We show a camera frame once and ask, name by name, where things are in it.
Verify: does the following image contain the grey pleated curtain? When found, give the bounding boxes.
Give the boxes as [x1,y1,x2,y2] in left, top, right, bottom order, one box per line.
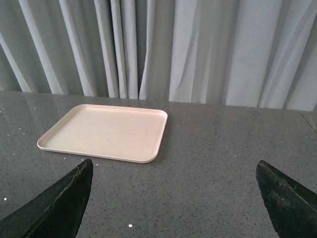
[0,0,317,111]

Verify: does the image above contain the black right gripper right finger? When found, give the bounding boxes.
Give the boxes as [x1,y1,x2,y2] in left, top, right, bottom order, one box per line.
[256,160,317,238]

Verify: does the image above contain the cream rectangular plastic tray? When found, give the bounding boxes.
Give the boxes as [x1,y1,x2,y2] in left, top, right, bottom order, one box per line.
[37,104,168,163]

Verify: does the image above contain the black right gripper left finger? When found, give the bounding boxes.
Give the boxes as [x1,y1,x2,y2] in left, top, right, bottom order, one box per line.
[0,159,93,238]

